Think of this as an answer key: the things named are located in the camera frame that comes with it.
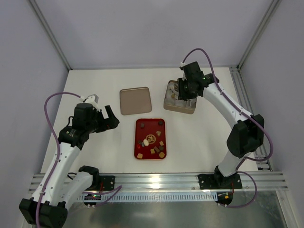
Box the metal serving tongs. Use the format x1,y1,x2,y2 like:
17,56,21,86
169,83,191,108

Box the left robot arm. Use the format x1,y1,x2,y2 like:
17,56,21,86
19,103,119,228

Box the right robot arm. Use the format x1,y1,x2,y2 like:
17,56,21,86
178,62,264,189

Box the white round chocolate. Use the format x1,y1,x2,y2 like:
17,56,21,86
143,139,149,146

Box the golden round chocolate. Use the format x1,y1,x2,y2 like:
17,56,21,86
159,152,165,158

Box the beige tin box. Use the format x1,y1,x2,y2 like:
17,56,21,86
163,80,197,114

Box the beige tin lid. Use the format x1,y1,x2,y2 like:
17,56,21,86
119,87,152,115

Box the red rectangular tray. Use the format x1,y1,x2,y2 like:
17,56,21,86
133,118,167,160

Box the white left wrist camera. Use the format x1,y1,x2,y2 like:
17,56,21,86
79,94,100,112

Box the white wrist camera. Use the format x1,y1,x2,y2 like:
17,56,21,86
79,94,100,112
180,62,186,70

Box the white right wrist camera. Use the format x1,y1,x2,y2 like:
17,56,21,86
180,62,186,70

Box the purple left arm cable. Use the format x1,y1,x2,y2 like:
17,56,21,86
35,92,83,226

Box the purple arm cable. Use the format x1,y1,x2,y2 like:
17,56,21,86
181,48,274,209
35,92,83,226

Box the aluminium frame rail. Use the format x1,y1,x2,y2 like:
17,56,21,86
28,172,288,198

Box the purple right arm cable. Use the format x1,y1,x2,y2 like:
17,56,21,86
181,48,274,209

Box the white slotted cable duct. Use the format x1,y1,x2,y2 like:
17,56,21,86
76,191,218,203

